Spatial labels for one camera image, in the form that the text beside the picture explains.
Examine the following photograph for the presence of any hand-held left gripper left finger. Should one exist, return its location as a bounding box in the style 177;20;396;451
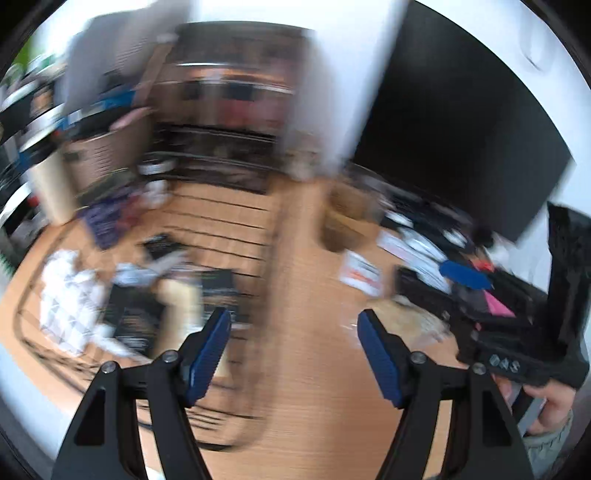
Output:
51;307;232;480

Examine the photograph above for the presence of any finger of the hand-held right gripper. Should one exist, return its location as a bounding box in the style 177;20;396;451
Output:
438;259;550;320

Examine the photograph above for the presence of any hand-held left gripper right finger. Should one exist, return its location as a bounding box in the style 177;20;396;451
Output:
357;308;536;480

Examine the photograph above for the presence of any black wire basket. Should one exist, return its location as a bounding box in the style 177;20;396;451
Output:
14;182;284;455

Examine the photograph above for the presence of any person's right forearm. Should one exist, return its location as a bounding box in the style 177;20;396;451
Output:
522;411;575;478

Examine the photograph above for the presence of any person's right hand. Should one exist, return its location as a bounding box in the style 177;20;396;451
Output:
492;375;577;435

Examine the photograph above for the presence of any clear bread packet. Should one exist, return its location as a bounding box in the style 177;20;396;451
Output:
157;277;208;370

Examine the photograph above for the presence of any white sauce packet orange logo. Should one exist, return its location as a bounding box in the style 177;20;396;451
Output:
338;250;385;297

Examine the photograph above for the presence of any black monitor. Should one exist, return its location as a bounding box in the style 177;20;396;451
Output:
351;0;577;244

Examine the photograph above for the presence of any white crumpled tissue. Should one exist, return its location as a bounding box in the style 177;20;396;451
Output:
38;248;110;357

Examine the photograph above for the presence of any brown transparent cosmetics organizer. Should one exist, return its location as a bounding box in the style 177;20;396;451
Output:
151;22;315;195

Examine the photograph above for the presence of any black shelf rack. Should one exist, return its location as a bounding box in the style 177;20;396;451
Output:
0;51;70;222

